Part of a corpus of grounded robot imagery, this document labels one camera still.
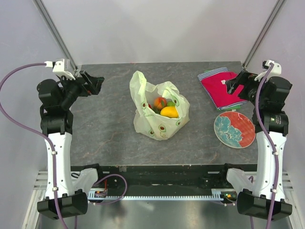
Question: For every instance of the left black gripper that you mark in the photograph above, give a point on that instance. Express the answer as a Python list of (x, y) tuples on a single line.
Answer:
[(93, 84)]

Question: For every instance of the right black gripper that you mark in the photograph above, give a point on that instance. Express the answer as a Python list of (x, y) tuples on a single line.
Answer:
[(244, 78)]

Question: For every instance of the pale green plastic bag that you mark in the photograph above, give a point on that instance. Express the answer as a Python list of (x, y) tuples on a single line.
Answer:
[(146, 120)]

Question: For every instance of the peach fruit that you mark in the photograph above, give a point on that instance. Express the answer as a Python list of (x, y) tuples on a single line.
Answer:
[(160, 103)]

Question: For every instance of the green round fruit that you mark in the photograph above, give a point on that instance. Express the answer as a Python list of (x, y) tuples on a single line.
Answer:
[(171, 103)]

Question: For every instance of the yellow bell pepper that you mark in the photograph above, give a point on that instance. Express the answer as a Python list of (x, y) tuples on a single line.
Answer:
[(170, 112)]

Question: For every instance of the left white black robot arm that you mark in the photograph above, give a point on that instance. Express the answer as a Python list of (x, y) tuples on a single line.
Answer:
[(64, 196)]

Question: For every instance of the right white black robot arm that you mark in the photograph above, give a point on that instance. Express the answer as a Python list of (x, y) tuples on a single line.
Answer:
[(264, 198)]

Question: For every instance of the red folded shirt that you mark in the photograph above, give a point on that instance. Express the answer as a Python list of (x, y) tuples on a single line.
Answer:
[(219, 89)]

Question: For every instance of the patterned ceramic plate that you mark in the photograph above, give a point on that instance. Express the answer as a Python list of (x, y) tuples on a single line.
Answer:
[(234, 129)]

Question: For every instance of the blue white striped shirt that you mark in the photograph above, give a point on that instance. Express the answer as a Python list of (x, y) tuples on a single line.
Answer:
[(212, 72)]

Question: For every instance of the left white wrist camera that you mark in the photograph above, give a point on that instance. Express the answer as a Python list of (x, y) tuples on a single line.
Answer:
[(62, 69)]

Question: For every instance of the left aluminium frame post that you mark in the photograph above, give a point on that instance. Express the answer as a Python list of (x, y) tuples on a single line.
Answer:
[(54, 31)]

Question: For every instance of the aluminium frame post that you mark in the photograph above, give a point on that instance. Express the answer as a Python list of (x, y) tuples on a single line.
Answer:
[(54, 31), (264, 30)]

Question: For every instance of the right aluminium frame post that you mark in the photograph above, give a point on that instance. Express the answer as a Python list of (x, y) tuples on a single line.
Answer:
[(264, 30)]

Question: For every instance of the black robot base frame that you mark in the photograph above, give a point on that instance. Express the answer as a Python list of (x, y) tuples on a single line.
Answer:
[(165, 180)]

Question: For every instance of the light blue cable duct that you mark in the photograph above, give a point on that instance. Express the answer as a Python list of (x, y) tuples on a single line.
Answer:
[(216, 195)]

